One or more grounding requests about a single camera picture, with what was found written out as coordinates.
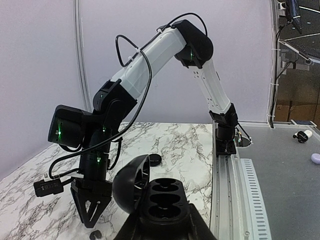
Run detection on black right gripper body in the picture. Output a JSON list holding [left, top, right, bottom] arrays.
[[70, 178, 112, 198]]

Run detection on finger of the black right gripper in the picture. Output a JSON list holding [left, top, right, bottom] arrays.
[[84, 197, 111, 228], [70, 188, 88, 225]]

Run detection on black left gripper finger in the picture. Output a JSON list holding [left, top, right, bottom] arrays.
[[117, 203, 216, 240]]

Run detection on black earbud charging case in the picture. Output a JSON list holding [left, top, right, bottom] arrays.
[[112, 154, 190, 224]]

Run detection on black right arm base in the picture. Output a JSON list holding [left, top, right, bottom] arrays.
[[215, 124, 253, 156]]

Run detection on black round disc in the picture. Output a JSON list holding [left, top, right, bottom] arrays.
[[149, 153, 162, 167]]

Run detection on white black small device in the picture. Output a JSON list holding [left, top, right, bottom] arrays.
[[292, 130, 313, 144]]

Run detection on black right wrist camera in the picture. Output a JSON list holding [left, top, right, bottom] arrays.
[[33, 179, 64, 197]]

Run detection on aluminium front rail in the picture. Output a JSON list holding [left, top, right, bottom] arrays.
[[211, 119, 273, 240]]

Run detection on right aluminium frame post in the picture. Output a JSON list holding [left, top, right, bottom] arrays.
[[266, 0, 280, 129]]

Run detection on aluminium frame post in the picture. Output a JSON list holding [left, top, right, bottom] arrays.
[[73, 0, 92, 112], [266, 0, 280, 129]]

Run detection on left aluminium frame post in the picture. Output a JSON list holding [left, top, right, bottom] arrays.
[[73, 0, 92, 112]]

